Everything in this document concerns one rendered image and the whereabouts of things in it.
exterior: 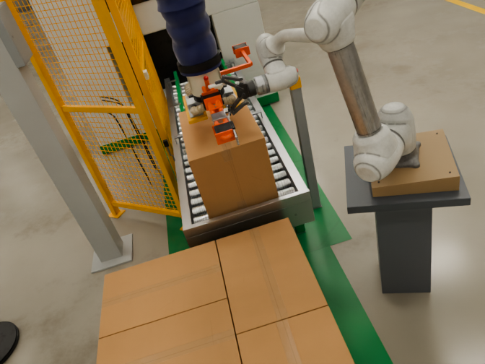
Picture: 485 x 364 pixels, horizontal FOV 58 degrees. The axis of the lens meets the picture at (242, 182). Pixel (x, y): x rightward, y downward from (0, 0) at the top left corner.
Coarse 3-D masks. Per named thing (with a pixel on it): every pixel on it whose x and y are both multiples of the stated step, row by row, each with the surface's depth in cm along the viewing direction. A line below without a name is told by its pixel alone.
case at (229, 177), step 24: (240, 120) 241; (192, 144) 231; (216, 144) 225; (240, 144) 220; (264, 144) 222; (192, 168) 221; (216, 168) 224; (240, 168) 227; (264, 168) 230; (216, 192) 232; (240, 192) 235; (264, 192) 238; (216, 216) 240
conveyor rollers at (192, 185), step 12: (180, 84) 416; (180, 132) 335; (264, 132) 306; (276, 156) 277; (276, 168) 269; (192, 180) 283; (276, 180) 262; (288, 180) 255; (192, 192) 268; (288, 192) 247; (192, 204) 260; (204, 216) 246
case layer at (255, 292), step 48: (240, 240) 224; (288, 240) 216; (144, 288) 213; (192, 288) 205; (240, 288) 199; (288, 288) 192; (144, 336) 190; (192, 336) 184; (240, 336) 178; (288, 336) 173; (336, 336) 168
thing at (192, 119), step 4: (184, 96) 249; (188, 96) 240; (192, 96) 239; (184, 100) 244; (184, 104) 241; (200, 104) 234; (188, 108) 233; (188, 112) 231; (204, 112) 226; (188, 116) 227; (192, 116) 224; (196, 116) 224; (200, 116) 223; (204, 116) 223; (188, 120) 223; (192, 120) 222; (196, 120) 223; (200, 120) 223
